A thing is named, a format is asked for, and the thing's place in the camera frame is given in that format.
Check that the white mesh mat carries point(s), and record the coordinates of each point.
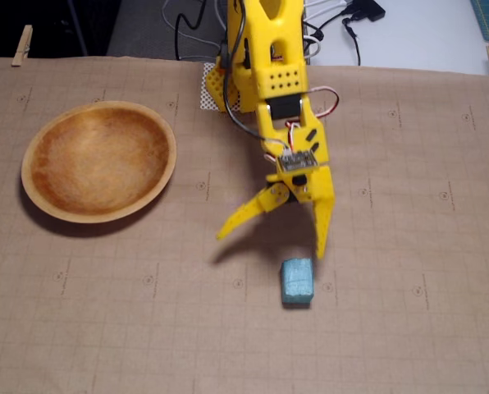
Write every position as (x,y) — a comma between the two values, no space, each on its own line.
(206,104)

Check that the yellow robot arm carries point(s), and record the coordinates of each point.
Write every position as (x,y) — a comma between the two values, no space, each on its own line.
(285,41)

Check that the blue foam block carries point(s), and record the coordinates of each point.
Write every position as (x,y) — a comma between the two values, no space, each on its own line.
(297,283)

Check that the gridded gift wrap paper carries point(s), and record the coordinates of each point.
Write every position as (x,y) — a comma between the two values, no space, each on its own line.
(146,328)

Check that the round wooden bowl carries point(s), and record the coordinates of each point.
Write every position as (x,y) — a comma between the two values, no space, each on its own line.
(99,162)

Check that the small camera circuit board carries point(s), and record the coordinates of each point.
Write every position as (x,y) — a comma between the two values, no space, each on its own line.
(295,161)

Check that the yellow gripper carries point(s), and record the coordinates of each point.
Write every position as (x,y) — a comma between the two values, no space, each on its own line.
(310,186)

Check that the black power adapter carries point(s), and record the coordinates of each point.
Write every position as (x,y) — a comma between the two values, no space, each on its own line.
(369,10)

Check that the yellow robot base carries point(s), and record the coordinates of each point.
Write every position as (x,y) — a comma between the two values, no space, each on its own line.
(216,86)

